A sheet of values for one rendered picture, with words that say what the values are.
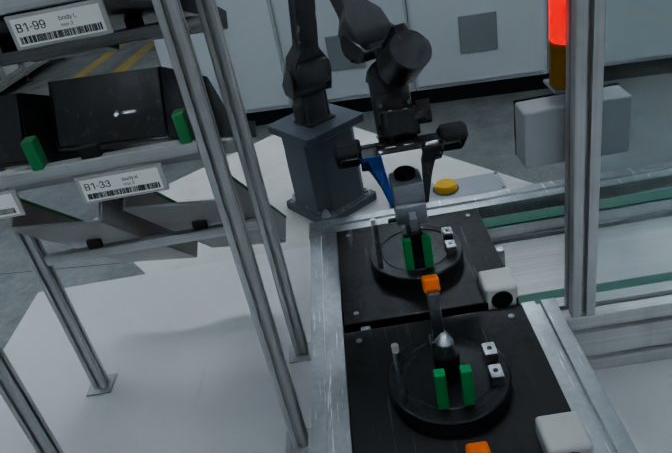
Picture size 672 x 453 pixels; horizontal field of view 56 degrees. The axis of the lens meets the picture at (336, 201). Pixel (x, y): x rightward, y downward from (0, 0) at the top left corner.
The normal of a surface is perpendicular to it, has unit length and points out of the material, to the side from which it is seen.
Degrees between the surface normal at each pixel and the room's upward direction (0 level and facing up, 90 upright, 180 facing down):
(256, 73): 90
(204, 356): 0
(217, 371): 0
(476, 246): 0
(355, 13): 37
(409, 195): 91
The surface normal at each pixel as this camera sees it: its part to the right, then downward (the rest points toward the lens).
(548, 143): 0.04, 0.49
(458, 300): -0.18, -0.85
